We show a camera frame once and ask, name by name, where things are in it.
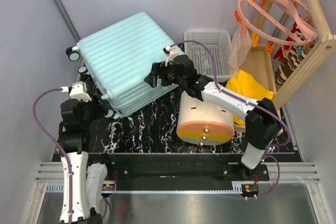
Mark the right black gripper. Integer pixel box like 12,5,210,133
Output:
144,61,186,88

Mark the light blue hard-shell suitcase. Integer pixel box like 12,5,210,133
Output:
66,12,177,119

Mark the white round drum box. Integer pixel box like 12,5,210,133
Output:
176,91,235,146

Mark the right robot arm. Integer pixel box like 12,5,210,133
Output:
144,55,282,180

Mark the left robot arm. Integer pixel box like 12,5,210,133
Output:
58,99,113,223

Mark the black marble pattern mat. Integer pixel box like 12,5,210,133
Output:
52,42,302,155

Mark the white perforated plastic basket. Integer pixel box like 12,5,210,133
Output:
184,29,237,83

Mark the yellow cloth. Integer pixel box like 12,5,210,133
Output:
225,69,275,125

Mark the translucent pink plastic bag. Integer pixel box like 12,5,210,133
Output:
229,23,252,71

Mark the wooden tray base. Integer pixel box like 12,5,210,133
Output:
233,45,284,135

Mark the red cloth item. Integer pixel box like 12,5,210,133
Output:
272,19,313,61

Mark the brown striped cloth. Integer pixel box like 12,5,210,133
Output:
274,48,311,85

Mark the pink round clip hanger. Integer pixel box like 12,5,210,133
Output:
235,0,317,50

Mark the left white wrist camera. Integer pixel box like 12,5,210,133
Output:
61,81,92,102

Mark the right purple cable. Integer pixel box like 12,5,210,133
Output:
167,40,290,200

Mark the wooden hanger rack frame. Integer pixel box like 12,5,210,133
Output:
251,0,336,112

